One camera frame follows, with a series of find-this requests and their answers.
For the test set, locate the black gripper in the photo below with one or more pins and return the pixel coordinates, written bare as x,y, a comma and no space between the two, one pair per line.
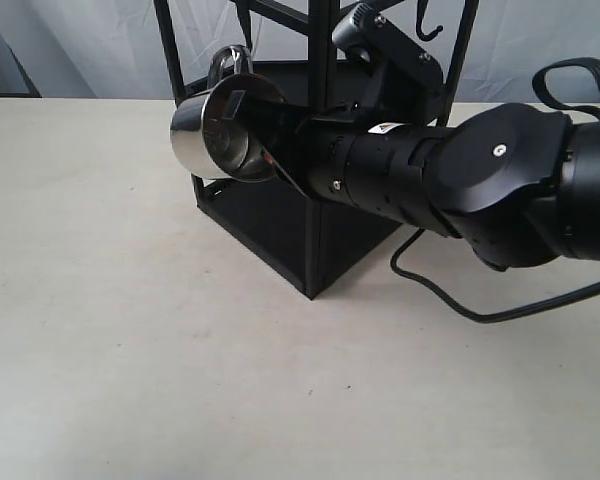
321,144

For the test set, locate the stainless steel mug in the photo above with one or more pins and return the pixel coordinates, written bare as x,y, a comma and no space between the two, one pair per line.
206,144

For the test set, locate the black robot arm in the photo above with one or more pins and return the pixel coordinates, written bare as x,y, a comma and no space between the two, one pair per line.
519,185

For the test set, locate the black metal shelf rack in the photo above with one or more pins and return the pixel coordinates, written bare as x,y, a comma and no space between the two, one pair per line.
309,243

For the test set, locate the white backdrop curtain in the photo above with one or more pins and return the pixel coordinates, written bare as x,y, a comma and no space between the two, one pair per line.
112,49

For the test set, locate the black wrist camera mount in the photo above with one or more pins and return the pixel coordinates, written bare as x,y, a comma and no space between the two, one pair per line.
404,79

